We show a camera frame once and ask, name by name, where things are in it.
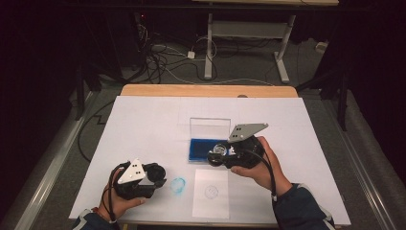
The aluminium rail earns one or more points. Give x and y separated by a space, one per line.
48 169
360 166

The small white paper sheet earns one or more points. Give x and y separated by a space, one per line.
210 204

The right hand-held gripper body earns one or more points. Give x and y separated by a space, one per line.
247 153

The large white table cover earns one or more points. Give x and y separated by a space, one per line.
143 127

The stamp with clear knob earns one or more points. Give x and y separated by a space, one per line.
219 149

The black metal stand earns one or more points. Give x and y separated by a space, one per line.
79 96
343 102

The white power adapter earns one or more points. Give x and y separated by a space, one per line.
191 55

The blue ink pad clear case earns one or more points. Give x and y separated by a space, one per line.
201 150

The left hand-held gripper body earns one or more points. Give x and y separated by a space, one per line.
132 174

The person's left hand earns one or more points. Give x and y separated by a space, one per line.
111 204

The person's right hand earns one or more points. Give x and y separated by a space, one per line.
265 174

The white metal desk frame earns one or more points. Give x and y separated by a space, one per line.
209 48

